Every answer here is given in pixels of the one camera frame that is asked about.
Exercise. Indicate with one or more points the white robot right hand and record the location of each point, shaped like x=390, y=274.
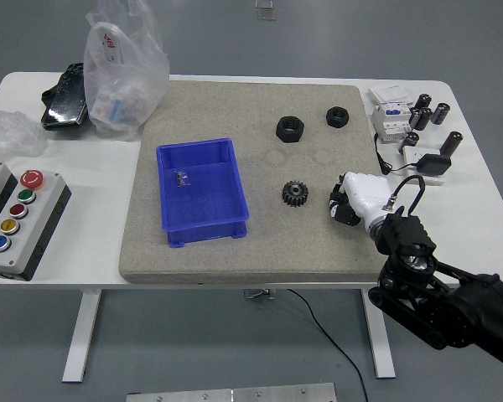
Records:
x=366, y=192

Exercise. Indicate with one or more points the black metal gear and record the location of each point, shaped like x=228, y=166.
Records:
x=291, y=199

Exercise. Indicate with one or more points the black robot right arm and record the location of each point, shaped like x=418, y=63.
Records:
x=406, y=236

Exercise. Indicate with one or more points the small black hex nut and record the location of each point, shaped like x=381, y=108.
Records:
x=333, y=120

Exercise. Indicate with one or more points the large black hex nut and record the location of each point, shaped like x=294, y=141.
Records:
x=286, y=133

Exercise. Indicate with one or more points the white flat card box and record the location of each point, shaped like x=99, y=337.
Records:
x=387, y=93

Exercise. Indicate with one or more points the blue plastic box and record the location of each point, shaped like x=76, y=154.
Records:
x=201, y=190

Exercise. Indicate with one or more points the grey five-button control box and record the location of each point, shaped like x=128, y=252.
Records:
x=33, y=234

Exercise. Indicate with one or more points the white power socket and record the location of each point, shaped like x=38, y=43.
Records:
x=413, y=154

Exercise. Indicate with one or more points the black cylindrical capacitor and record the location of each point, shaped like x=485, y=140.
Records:
x=440, y=114
x=408, y=142
x=451, y=144
x=422, y=120
x=423, y=103

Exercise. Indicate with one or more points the white circuit breaker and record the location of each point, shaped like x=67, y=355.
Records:
x=385, y=123

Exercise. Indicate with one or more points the black power adapter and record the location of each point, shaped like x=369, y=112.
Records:
x=434, y=164

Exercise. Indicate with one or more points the white table leg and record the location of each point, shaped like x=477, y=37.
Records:
x=381, y=347
x=81, y=335

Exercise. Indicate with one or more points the grey-brown mat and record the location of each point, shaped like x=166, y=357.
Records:
x=234, y=109

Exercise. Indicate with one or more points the small clear screw bag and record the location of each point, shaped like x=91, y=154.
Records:
x=182, y=178

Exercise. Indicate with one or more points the clear floor marker plate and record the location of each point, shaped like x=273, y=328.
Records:
x=264, y=3
x=266, y=16

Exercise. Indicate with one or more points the silver metal plate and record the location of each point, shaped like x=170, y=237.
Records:
x=234, y=394

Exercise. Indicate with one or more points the white translucent plastic bag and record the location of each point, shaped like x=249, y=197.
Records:
x=117, y=71

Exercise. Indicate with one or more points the black glossy pouch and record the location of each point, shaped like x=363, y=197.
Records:
x=65, y=104

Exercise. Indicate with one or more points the clear bubble wrap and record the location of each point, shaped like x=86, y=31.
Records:
x=8, y=134

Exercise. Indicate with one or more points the metal under-table bracket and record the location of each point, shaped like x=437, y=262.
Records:
x=257, y=294

